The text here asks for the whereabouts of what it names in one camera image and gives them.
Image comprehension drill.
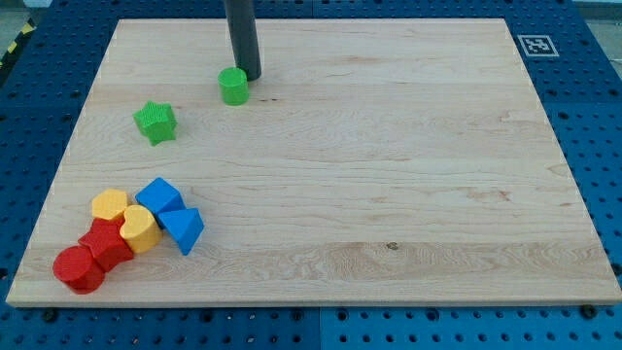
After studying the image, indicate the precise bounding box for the blue triangle block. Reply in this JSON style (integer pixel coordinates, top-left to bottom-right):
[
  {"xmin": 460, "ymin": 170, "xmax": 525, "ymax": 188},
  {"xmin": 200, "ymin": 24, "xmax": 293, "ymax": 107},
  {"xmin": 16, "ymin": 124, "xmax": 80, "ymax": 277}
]
[{"xmin": 157, "ymin": 208, "xmax": 204, "ymax": 256}]

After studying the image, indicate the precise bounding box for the yellow heart block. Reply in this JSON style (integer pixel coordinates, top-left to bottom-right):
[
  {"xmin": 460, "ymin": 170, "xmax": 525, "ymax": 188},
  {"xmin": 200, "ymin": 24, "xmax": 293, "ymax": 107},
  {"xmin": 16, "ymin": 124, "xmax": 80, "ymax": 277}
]
[{"xmin": 120, "ymin": 205, "xmax": 163, "ymax": 254}]

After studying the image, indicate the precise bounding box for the red pentagon block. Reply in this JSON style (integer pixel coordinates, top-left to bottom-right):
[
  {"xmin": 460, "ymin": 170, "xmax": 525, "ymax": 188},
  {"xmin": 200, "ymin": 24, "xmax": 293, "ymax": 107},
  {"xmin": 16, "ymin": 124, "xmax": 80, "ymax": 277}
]
[{"xmin": 78, "ymin": 218, "xmax": 134, "ymax": 272}]

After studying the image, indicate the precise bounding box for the red cylinder block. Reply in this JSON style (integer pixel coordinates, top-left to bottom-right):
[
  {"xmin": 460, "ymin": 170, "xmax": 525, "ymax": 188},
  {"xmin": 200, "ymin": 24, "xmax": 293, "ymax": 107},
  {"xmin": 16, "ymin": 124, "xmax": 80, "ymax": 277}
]
[{"xmin": 52, "ymin": 246, "xmax": 105, "ymax": 294}]

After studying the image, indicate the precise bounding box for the yellow black hazard tape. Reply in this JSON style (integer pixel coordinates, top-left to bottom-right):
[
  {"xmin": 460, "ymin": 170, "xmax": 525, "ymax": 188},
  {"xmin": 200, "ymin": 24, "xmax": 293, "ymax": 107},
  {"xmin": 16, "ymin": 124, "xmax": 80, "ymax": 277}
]
[{"xmin": 1, "ymin": 17, "xmax": 37, "ymax": 71}]

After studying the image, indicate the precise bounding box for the green cylinder block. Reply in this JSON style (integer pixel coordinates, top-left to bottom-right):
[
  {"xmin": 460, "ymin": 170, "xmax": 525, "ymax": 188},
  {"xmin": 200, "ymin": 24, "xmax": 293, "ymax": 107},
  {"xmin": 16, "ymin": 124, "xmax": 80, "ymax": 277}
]
[{"xmin": 218, "ymin": 67, "xmax": 249, "ymax": 106}]

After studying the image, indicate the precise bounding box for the yellow hexagon block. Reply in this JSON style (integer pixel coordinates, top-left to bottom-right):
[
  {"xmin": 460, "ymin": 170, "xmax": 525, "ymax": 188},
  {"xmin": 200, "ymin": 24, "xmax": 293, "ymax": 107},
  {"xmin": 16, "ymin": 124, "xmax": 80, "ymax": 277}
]
[{"xmin": 91, "ymin": 189, "xmax": 130, "ymax": 221}]

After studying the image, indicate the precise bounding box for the green star block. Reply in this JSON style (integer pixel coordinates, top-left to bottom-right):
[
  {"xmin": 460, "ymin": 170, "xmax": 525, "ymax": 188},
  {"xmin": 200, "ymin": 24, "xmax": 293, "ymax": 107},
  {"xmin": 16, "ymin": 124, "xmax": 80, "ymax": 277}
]
[{"xmin": 133, "ymin": 100, "xmax": 177, "ymax": 146}]

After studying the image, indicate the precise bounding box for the white fiducial marker tag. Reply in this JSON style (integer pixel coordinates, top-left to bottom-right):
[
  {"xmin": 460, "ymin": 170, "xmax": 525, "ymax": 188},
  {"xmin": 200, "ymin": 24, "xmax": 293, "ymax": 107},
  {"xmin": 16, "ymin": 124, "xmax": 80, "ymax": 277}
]
[{"xmin": 518, "ymin": 34, "xmax": 559, "ymax": 57}]

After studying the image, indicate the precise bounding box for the blue cube block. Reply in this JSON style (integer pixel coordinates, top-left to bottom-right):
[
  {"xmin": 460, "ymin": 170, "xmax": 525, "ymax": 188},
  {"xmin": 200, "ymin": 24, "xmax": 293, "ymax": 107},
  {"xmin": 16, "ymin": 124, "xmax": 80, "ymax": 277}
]
[{"xmin": 135, "ymin": 177, "xmax": 186, "ymax": 215}]

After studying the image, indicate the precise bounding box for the light wooden board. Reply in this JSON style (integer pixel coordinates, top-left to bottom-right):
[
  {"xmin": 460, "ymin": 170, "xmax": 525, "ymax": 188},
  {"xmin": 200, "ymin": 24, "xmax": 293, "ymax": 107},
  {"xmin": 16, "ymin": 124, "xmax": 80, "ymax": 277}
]
[{"xmin": 7, "ymin": 18, "xmax": 621, "ymax": 308}]

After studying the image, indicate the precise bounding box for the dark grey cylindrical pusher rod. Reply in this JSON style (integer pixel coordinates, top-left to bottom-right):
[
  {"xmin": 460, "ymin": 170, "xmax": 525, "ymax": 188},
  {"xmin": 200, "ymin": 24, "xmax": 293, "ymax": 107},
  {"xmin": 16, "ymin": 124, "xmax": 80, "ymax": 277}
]
[{"xmin": 224, "ymin": 0, "xmax": 261, "ymax": 82}]

